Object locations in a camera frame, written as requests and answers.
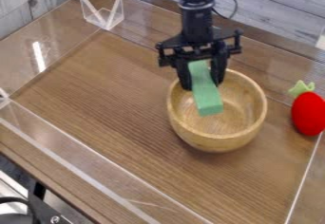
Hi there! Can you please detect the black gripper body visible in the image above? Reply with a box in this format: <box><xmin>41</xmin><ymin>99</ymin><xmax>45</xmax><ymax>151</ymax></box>
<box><xmin>156</xmin><ymin>2</ymin><xmax>242</xmax><ymax>67</ymax></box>

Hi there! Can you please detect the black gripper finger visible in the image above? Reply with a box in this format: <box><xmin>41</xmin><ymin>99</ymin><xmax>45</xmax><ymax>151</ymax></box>
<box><xmin>211</xmin><ymin>48</ymin><xmax>229</xmax><ymax>85</ymax></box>
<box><xmin>175</xmin><ymin>59</ymin><xmax>191</xmax><ymax>90</ymax></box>

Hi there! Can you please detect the green rectangular block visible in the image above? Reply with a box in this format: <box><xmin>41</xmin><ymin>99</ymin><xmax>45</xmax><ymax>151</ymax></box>
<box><xmin>188</xmin><ymin>60</ymin><xmax>223</xmax><ymax>117</ymax></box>

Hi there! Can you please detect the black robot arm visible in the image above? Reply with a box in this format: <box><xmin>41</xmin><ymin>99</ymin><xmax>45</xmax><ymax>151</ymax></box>
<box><xmin>156</xmin><ymin>0</ymin><xmax>242</xmax><ymax>90</ymax></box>

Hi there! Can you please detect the light wooden bowl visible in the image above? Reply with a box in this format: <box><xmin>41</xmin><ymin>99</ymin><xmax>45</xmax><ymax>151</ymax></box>
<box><xmin>166</xmin><ymin>69</ymin><xmax>267</xmax><ymax>153</ymax></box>

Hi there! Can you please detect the red plush strawberry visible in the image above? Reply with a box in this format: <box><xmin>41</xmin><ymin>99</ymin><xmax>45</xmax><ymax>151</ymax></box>
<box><xmin>287</xmin><ymin>80</ymin><xmax>325</xmax><ymax>136</ymax></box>

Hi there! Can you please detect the black metal table clamp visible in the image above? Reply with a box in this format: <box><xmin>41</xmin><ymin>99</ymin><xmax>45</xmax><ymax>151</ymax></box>
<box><xmin>28</xmin><ymin>182</ymin><xmax>73</xmax><ymax>224</ymax></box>

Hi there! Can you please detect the clear acrylic corner bracket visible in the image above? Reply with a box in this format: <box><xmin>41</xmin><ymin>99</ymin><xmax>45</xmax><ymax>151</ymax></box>
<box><xmin>80</xmin><ymin>0</ymin><xmax>124</xmax><ymax>30</ymax></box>

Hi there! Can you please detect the clear acrylic tray wall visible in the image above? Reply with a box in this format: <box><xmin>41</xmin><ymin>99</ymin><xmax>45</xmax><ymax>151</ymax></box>
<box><xmin>0</xmin><ymin>88</ymin><xmax>212</xmax><ymax>224</ymax></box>

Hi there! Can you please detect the black cable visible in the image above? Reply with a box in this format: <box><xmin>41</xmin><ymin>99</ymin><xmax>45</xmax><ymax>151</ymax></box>
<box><xmin>0</xmin><ymin>196</ymin><xmax>41</xmax><ymax>224</ymax></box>

